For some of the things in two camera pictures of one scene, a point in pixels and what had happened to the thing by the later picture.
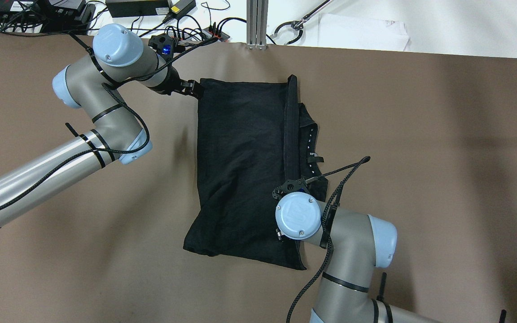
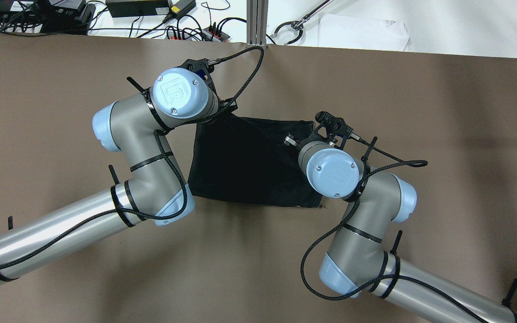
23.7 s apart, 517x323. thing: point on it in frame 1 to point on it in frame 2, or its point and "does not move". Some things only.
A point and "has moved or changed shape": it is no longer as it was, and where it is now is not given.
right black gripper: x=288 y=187 to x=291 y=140
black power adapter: x=125 y=8 does not move
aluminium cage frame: x=257 y=14 does not move
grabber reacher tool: x=298 y=25 does not move
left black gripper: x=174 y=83 to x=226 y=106
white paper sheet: x=345 y=32 does not move
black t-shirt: x=251 y=137 has moved or changed shape
